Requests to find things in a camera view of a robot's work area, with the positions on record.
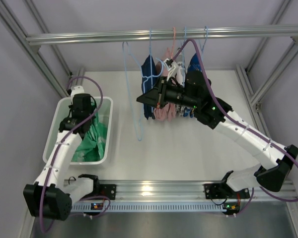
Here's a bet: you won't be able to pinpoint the light blue wire hanger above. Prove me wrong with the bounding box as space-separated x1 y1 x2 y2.
122 41 166 142

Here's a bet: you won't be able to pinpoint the green patterned trousers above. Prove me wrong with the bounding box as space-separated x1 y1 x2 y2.
72 113 108 162

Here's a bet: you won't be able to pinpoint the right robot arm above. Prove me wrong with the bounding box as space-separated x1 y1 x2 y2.
136 71 298 196

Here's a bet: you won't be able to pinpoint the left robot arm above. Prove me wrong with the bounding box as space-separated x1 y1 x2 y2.
23 93 99 221

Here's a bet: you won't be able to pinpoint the pink trousers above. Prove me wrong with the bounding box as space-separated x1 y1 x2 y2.
153 48 176 121

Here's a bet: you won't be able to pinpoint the navy blue trousers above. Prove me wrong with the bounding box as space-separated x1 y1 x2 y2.
141 55 157 120

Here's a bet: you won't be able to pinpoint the white printed trousers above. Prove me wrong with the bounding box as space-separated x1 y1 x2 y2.
175 61 190 117

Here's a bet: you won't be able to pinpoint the blue patterned trousers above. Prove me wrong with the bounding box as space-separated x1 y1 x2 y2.
184 54 206 118

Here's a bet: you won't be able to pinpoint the white plastic basket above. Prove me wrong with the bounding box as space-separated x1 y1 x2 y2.
42 96 114 168

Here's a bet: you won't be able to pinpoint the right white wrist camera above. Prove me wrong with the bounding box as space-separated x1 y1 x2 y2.
162 59 180 81

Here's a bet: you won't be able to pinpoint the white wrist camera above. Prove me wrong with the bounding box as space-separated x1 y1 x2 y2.
162 59 180 81
67 85 84 97

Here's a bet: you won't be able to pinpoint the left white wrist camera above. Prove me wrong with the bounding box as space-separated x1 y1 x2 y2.
67 85 84 97

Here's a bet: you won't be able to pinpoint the front aluminium mounting rail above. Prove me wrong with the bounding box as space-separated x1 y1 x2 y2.
100 180 298 201

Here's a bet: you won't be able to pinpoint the slotted grey cable duct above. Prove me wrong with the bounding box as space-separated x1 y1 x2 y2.
72 201 239 213

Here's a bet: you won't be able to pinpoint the aluminium hanging rail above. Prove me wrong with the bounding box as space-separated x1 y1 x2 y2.
25 24 298 46

